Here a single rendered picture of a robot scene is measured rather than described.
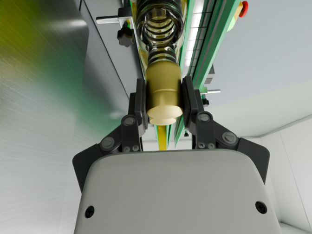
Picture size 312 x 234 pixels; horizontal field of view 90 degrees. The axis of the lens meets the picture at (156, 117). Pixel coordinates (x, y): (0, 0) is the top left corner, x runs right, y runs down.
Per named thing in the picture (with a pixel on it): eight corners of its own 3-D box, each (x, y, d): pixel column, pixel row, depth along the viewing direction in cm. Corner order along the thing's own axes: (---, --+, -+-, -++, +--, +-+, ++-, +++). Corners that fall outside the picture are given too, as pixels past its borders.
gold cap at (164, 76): (142, 61, 14) (143, 106, 12) (183, 58, 14) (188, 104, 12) (146, 83, 17) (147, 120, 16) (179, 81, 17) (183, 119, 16)
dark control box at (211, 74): (193, 58, 69) (196, 74, 66) (211, 57, 68) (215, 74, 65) (191, 70, 76) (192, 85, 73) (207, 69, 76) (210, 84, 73)
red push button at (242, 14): (238, 7, 42) (251, 6, 42) (235, -3, 43) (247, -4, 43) (232, 21, 46) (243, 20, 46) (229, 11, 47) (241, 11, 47)
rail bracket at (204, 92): (197, 69, 56) (202, 103, 51) (217, 68, 56) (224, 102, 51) (195, 76, 60) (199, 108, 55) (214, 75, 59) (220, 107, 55)
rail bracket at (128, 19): (96, -20, 30) (88, 34, 25) (133, -23, 29) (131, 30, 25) (104, 2, 33) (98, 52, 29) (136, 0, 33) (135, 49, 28)
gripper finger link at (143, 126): (108, 162, 13) (118, 101, 17) (147, 161, 13) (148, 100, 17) (94, 146, 10) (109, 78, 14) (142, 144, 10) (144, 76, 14)
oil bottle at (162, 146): (158, 126, 120) (159, 165, 110) (165, 126, 119) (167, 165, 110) (158, 129, 125) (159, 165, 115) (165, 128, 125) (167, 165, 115)
